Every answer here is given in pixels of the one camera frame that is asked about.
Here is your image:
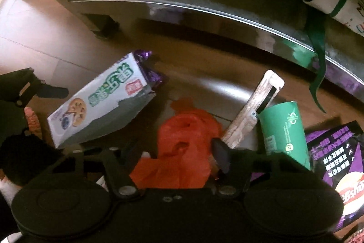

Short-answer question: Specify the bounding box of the purple foil wrapper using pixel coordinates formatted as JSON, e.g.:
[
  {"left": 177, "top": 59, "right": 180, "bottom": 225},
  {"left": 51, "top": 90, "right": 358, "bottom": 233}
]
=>
[{"left": 134, "top": 49, "right": 167, "bottom": 91}]

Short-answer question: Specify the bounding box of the red foam fruit net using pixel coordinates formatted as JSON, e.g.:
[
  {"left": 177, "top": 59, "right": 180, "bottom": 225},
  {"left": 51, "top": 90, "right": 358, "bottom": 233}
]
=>
[{"left": 349, "top": 228, "right": 364, "bottom": 243}]

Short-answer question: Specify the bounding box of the green paper cup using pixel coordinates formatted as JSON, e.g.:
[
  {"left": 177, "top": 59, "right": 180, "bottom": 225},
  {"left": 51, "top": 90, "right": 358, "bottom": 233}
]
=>
[{"left": 257, "top": 101, "right": 312, "bottom": 171}]

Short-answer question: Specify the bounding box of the white green cookie box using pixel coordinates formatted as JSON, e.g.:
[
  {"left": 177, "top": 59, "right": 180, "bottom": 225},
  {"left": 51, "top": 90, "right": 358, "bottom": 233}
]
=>
[{"left": 47, "top": 52, "right": 156, "bottom": 149}]

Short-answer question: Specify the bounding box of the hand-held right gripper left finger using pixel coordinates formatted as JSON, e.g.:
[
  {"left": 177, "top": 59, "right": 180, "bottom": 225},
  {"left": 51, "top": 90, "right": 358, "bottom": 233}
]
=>
[{"left": 54, "top": 146, "right": 141, "bottom": 198}]

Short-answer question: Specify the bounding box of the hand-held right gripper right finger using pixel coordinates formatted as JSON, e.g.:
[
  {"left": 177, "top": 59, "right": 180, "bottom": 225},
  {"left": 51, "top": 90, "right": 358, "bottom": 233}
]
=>
[{"left": 210, "top": 138, "right": 305, "bottom": 198}]

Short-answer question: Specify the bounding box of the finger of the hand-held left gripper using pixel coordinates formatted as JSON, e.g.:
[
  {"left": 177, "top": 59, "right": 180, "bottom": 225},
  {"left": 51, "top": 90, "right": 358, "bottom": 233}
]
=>
[{"left": 0, "top": 68, "right": 69, "bottom": 107}]

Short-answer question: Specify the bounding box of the green ribbon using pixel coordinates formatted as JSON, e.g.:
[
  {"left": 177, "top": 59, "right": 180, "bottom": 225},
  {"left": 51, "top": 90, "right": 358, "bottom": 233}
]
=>
[{"left": 304, "top": 10, "right": 327, "bottom": 113}]

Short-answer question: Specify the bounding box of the red plastic bag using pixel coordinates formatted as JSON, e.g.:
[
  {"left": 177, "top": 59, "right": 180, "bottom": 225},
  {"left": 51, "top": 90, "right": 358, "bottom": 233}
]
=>
[{"left": 129, "top": 99, "right": 225, "bottom": 189}]

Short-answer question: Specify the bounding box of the purple chip bag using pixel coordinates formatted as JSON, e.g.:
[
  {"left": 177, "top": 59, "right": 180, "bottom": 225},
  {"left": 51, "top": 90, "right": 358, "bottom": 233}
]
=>
[{"left": 306, "top": 120, "right": 364, "bottom": 232}]

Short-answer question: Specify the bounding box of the brown white stick sachet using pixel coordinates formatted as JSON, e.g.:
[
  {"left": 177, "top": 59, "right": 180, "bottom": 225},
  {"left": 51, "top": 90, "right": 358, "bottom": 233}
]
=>
[{"left": 222, "top": 70, "right": 285, "bottom": 149}]

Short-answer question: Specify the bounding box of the pink slipper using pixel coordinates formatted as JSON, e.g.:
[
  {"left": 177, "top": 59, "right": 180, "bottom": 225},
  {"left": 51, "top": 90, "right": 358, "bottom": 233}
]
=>
[{"left": 24, "top": 106, "right": 44, "bottom": 144}]

